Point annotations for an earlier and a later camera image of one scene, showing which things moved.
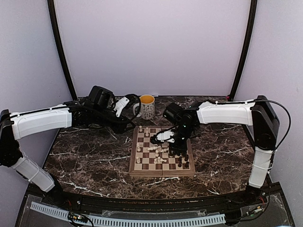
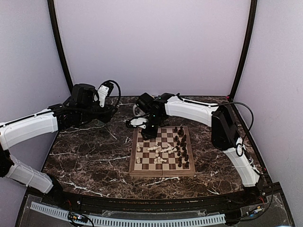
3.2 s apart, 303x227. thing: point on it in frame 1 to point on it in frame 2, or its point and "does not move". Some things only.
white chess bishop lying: x=154 y=147 does not move
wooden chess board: x=151 y=160 does not move
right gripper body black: x=185 y=132 to x=155 y=121
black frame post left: x=51 y=6 does not move
